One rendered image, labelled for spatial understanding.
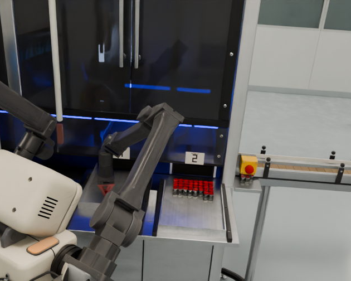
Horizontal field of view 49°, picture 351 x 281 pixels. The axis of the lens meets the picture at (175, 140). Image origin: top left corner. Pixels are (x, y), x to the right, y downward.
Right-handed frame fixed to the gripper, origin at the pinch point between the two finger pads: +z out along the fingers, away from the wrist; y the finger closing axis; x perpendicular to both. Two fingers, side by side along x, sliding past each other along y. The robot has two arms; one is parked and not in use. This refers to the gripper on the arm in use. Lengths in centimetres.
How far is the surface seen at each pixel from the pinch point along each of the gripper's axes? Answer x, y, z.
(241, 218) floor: -112, 92, 93
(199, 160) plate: -42.7, 8.7, -8.7
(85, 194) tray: 8.4, 5.9, 4.4
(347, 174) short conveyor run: -117, 2, -2
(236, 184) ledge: -62, 7, 4
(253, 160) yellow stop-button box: -66, 3, -11
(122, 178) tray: -8.9, 17.8, 4.5
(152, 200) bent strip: -19.4, -5.3, 1.9
